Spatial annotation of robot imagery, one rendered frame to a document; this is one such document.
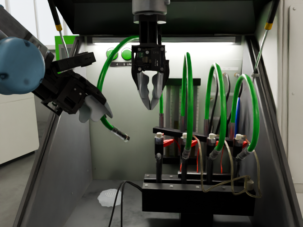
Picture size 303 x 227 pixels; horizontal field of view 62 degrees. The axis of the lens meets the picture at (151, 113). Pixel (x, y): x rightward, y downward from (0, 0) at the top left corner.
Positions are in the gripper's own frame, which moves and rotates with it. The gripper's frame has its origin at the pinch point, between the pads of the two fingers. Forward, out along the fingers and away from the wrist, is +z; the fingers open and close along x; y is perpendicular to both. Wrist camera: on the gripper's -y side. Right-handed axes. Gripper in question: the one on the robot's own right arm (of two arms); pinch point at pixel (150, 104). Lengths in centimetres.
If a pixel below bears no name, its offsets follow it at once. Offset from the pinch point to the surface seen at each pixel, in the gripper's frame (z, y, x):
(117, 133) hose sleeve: 9.4, -5.4, -9.4
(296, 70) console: -7.3, -18.7, 42.4
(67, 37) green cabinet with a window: -33, -283, -131
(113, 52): -12.2, -5.2, -9.8
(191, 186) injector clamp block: 28.0, -11.2, 12.0
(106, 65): -9.2, -2.1, -11.2
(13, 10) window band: -94, -447, -300
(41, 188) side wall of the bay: 23.6, 0.9, -29.4
